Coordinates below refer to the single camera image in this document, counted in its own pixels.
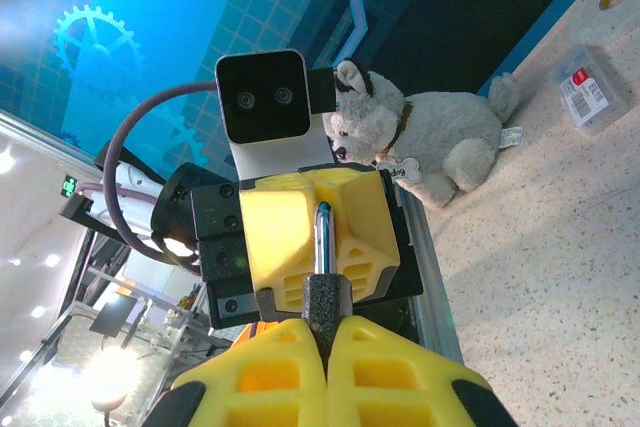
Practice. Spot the green exit sign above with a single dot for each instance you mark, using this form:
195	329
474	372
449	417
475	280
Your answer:
71	186

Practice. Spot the clear tape roll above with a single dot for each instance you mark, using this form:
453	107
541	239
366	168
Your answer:
595	27

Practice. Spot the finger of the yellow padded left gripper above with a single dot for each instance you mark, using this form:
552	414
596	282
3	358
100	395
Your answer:
275	232
365	217

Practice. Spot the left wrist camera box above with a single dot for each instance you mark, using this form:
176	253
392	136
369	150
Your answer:
260	97

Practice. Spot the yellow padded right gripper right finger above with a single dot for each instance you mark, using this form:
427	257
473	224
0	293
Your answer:
400	387

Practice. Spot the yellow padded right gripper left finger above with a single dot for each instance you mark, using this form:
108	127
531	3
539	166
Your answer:
260	387

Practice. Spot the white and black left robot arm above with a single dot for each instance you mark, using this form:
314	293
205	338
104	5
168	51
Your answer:
135	182

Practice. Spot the grey plush dog toy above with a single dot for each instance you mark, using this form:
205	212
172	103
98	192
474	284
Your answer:
440	132

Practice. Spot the aluminium mounting rail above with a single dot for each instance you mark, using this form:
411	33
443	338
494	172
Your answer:
430	267

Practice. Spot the black monitor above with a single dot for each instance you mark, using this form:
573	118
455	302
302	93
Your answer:
112	314

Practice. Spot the small clear plastic packet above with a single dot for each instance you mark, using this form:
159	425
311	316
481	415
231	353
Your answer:
590	92

